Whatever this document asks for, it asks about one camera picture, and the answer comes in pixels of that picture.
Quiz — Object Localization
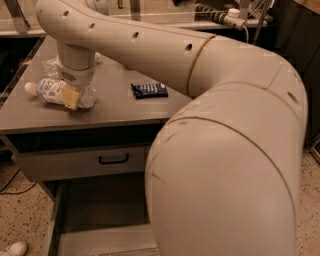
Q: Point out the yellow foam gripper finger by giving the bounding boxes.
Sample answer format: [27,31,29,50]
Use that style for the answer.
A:
[62,85,82,110]

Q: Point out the blue plastic bottle white cap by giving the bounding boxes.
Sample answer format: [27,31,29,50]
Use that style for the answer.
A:
[24,78,96,110]

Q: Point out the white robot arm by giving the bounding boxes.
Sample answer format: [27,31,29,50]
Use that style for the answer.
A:
[36,0,308,256]

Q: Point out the clear water bottle red label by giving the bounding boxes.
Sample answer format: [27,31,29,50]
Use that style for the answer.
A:
[41,56,101,81]

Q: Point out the grey metal drawer cabinet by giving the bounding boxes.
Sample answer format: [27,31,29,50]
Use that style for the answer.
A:
[0,37,190,197]

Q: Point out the grey open middle drawer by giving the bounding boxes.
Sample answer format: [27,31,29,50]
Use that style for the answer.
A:
[44,172,160,256]

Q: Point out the dark blue snack packet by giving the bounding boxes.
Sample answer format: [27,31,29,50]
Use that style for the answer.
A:
[131,82,168,99]

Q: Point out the white shoe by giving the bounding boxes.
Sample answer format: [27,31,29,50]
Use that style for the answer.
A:
[0,241,28,256]

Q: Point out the grey upper drawer black handle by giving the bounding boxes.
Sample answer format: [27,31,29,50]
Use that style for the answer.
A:
[13,144,149,181]

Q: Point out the metal rail shelf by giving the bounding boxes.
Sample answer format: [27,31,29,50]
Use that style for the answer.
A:
[0,0,274,37]

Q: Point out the black floor cable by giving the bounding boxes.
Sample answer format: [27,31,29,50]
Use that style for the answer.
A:
[0,169,38,196]

